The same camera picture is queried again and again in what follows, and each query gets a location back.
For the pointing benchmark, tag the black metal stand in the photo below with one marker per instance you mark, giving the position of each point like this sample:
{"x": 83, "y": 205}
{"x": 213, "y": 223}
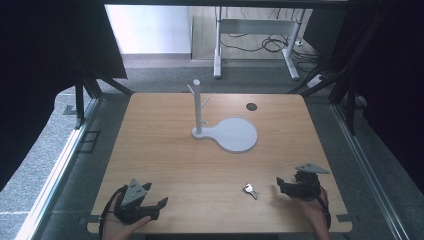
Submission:
{"x": 350, "y": 100}
{"x": 80, "y": 100}

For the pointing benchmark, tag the person's left hand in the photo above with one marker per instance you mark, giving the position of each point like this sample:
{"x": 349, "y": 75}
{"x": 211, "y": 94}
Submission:
{"x": 118, "y": 228}

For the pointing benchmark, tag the person's right hand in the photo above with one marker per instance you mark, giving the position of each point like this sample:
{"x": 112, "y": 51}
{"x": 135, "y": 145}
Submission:
{"x": 311, "y": 211}

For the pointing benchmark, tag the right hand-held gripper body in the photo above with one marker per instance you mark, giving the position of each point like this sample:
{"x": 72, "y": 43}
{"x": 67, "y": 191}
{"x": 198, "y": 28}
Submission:
{"x": 305, "y": 183}

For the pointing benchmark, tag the white key stand round base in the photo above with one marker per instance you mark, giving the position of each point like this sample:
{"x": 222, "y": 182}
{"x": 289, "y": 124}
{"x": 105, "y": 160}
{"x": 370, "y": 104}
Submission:
{"x": 233, "y": 133}

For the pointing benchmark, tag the white power strip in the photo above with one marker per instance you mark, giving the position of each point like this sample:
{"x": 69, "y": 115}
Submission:
{"x": 315, "y": 80}

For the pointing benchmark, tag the aluminium floor rail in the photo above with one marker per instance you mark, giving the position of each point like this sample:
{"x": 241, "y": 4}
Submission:
{"x": 56, "y": 173}
{"x": 370, "y": 173}

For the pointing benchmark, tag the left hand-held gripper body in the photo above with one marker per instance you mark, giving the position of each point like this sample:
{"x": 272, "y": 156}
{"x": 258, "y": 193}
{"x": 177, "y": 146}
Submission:
{"x": 133, "y": 203}

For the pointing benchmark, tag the black curtain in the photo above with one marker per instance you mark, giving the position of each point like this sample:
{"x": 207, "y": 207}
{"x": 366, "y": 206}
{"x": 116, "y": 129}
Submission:
{"x": 40, "y": 66}
{"x": 393, "y": 83}

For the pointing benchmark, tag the silver key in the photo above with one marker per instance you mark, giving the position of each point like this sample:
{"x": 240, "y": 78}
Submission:
{"x": 250, "y": 191}

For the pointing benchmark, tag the white board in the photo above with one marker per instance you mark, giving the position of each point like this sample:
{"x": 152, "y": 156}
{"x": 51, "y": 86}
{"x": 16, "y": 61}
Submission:
{"x": 148, "y": 30}

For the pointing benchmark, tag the white metal desk frame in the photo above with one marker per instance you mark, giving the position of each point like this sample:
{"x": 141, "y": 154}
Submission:
{"x": 256, "y": 26}

